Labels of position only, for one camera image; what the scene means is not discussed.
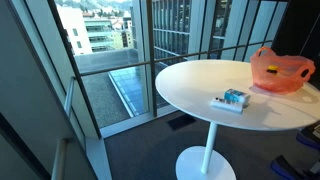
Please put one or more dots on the blue black base foot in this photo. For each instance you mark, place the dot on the blue black base foot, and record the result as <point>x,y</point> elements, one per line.
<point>283,166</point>
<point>308,138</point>

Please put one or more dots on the blue candy box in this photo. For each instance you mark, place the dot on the blue candy box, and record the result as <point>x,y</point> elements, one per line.
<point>233,96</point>

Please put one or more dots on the dark window rail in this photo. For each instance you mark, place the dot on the dark window rail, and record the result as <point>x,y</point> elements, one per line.
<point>113,68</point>

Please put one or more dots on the yellow capped bottle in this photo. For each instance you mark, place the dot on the yellow capped bottle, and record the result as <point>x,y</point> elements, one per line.
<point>272,68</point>

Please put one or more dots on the white table pedestal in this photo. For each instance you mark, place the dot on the white table pedestal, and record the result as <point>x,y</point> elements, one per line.
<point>208,150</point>

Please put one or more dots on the dark window mullion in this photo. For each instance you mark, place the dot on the dark window mullion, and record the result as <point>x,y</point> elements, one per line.
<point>71,60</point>
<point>151,33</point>

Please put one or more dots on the orange plastic bag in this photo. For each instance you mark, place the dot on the orange plastic bag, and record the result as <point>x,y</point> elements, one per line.
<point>266,83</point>

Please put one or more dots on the dark floor vent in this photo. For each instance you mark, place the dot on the dark floor vent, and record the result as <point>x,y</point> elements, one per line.
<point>181,122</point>

